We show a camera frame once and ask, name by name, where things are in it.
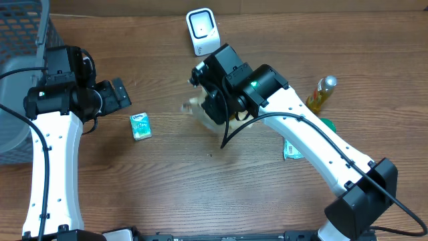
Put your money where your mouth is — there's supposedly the white barcode scanner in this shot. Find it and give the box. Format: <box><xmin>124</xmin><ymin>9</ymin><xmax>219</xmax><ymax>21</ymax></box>
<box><xmin>186</xmin><ymin>7</ymin><xmax>220</xmax><ymax>56</ymax></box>

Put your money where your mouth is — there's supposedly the teal tissue pack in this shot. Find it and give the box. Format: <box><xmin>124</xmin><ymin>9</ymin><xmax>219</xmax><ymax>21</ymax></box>
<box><xmin>130</xmin><ymin>112</ymin><xmax>152</xmax><ymax>141</ymax></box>

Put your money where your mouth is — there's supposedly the brown nut pouch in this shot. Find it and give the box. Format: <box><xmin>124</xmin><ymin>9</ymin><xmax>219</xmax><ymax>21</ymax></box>
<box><xmin>181</xmin><ymin>89</ymin><xmax>253</xmax><ymax>133</ymax></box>

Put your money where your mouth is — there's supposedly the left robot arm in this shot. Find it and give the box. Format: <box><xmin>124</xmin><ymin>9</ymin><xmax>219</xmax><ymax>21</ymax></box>
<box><xmin>22</xmin><ymin>46</ymin><xmax>132</xmax><ymax>240</ymax></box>

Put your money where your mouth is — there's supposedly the yellow drink bottle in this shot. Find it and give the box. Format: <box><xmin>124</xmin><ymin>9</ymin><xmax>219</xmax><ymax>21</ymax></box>
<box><xmin>306</xmin><ymin>76</ymin><xmax>338</xmax><ymax>114</ymax></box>

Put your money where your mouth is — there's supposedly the grey plastic mesh basket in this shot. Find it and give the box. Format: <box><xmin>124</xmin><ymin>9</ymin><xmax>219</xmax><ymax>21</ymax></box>
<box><xmin>1</xmin><ymin>0</ymin><xmax>64</xmax><ymax>165</ymax></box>

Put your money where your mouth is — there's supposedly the green lid jar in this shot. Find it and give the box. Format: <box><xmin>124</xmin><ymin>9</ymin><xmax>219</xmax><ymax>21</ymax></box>
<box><xmin>321</xmin><ymin>118</ymin><xmax>336</xmax><ymax>133</ymax></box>

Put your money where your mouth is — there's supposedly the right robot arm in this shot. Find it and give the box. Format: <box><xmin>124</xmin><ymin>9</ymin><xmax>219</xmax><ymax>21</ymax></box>
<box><xmin>190</xmin><ymin>44</ymin><xmax>398</xmax><ymax>240</ymax></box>

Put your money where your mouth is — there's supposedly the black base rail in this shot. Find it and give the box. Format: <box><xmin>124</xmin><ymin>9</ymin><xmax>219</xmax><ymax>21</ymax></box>
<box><xmin>103</xmin><ymin>229</ymin><xmax>379</xmax><ymax>241</ymax></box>

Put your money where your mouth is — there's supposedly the teal snack packet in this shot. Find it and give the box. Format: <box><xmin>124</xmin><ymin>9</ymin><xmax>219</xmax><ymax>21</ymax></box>
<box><xmin>283</xmin><ymin>139</ymin><xmax>304</xmax><ymax>160</ymax></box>

